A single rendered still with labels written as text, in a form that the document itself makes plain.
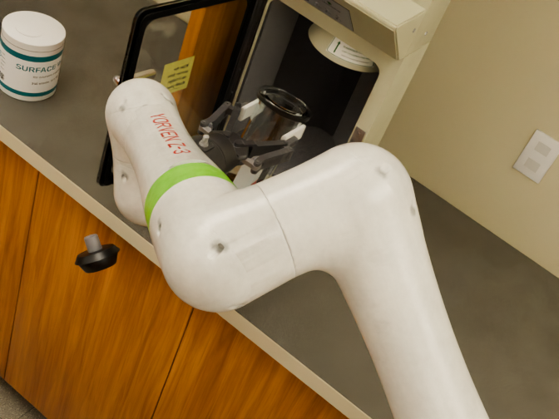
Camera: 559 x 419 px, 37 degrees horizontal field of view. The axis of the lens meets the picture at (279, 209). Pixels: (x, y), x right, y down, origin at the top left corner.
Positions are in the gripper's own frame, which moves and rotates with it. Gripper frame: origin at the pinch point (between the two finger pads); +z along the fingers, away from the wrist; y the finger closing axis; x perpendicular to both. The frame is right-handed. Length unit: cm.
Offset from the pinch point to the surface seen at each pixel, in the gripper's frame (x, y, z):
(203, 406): 62, -16, -15
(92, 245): 31.0, 14.9, -25.6
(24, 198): 45, 43, -16
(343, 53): -12.0, -1.9, 13.8
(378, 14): -29.1, -10.2, 0.5
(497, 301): 28, -51, 32
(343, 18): -22.3, -2.6, 5.8
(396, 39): -25.8, -13.8, 3.2
